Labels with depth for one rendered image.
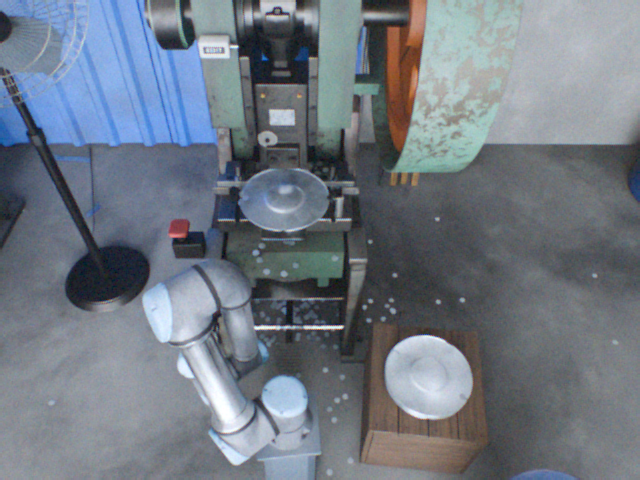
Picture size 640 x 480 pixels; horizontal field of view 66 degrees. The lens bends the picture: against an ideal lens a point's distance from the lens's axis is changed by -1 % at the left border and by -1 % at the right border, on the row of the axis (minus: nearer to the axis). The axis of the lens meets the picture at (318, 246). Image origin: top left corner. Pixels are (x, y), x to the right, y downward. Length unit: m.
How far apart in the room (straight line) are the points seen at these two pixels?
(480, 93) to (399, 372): 0.99
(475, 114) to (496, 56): 0.13
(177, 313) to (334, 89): 0.70
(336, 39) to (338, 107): 0.19
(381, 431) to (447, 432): 0.21
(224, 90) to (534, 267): 1.82
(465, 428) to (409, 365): 0.26
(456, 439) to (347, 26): 1.25
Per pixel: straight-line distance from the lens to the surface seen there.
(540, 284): 2.62
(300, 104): 1.46
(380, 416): 1.70
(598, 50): 3.17
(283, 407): 1.34
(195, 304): 1.11
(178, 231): 1.61
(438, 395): 1.74
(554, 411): 2.29
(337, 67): 1.34
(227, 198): 1.76
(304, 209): 1.59
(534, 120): 3.30
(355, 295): 1.76
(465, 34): 1.06
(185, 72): 2.87
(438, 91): 1.08
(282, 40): 1.39
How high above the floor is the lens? 1.92
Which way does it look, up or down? 50 degrees down
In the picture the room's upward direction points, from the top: 2 degrees clockwise
